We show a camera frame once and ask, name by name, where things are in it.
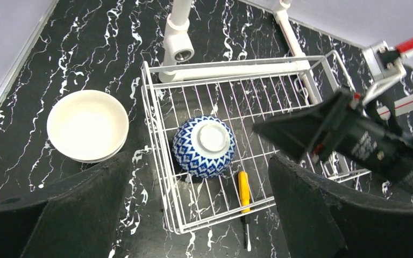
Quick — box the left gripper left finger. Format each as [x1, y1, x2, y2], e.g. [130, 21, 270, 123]
[0, 152, 131, 257]

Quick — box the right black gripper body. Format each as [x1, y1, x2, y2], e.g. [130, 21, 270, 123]
[310, 103, 413, 194]

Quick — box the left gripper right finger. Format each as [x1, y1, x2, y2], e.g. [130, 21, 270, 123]
[268, 155, 413, 257]

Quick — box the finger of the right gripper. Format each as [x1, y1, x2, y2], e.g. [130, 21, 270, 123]
[252, 88, 353, 162]

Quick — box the white bowl brown rim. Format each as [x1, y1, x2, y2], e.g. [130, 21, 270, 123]
[46, 90, 130, 163]

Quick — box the red patterned blue bowl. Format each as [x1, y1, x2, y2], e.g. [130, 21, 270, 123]
[172, 115, 236, 178]

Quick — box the grey white bowl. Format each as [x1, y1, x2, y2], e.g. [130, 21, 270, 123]
[70, 141, 125, 163]

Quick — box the yellow handled screwdriver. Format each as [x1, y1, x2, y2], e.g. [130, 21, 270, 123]
[238, 171, 252, 252]

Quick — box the white wire dish rack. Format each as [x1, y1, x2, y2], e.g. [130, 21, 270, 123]
[141, 51, 353, 234]

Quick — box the white pvc pipe frame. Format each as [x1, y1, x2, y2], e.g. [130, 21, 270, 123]
[158, 1, 321, 103]

